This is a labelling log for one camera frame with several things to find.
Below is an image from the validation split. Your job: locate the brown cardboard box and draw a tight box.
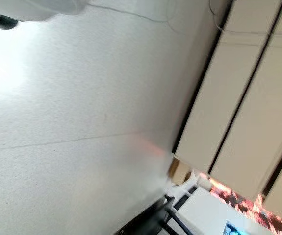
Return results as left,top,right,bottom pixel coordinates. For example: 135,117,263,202
168,157,193,185

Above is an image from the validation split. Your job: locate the white cylinder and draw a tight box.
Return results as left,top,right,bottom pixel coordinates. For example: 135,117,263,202
196,176,211,190

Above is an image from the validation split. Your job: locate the cream cabinet front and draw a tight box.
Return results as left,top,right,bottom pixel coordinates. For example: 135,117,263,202
173,0,282,173
209,0,282,219

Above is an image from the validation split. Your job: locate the white table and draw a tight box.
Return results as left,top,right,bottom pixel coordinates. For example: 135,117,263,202
166,188,274,235

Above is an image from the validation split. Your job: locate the red patterned surface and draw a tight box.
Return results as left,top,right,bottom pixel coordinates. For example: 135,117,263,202
208,178,282,234

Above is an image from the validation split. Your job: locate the blue lit screen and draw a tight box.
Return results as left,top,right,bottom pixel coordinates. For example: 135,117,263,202
225,220,245,235

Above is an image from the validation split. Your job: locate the black robot foot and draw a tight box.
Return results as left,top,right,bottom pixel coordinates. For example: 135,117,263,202
0,13,19,31

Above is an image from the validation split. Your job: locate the black metal frame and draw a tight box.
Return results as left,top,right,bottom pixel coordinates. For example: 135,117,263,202
115,192,201,235

